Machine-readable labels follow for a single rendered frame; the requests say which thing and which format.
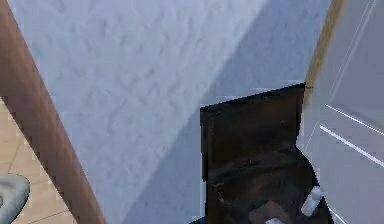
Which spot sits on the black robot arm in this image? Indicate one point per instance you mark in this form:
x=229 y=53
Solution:
x=300 y=186

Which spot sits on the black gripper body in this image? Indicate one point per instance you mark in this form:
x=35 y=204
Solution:
x=230 y=208

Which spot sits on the grey floor cushion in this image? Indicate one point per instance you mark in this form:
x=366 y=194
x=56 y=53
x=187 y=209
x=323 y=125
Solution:
x=11 y=195

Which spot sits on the grey room door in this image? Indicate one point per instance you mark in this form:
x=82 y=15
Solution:
x=353 y=83

